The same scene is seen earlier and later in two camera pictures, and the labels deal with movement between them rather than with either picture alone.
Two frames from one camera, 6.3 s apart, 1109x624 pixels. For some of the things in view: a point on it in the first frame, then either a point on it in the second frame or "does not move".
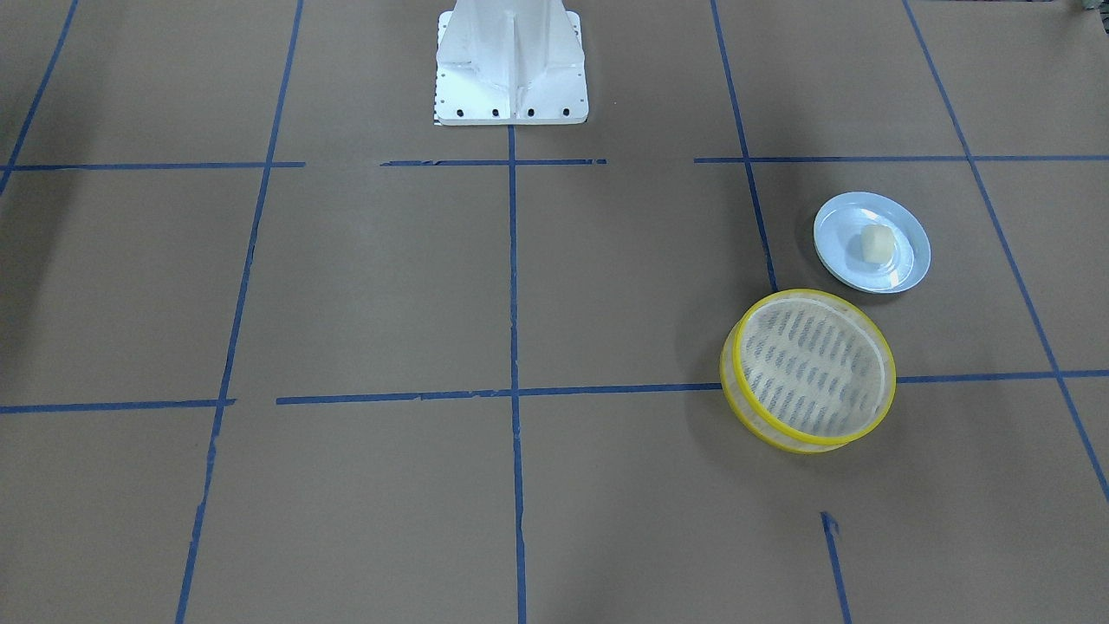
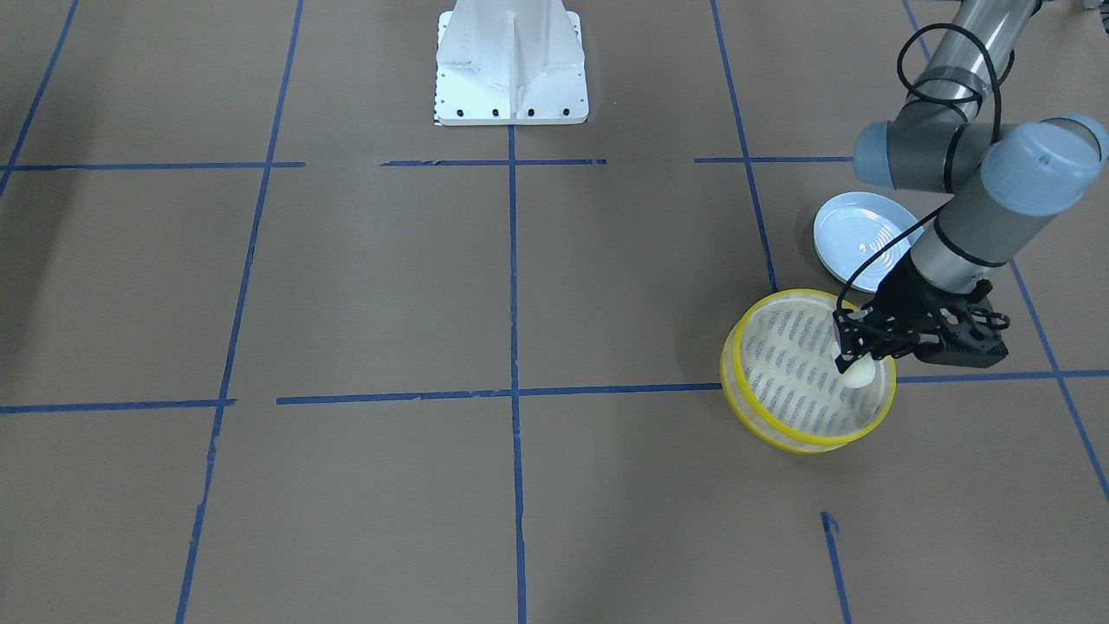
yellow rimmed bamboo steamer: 807,372 does not move
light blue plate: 872,242 does not move
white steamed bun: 878,243 -> 861,372
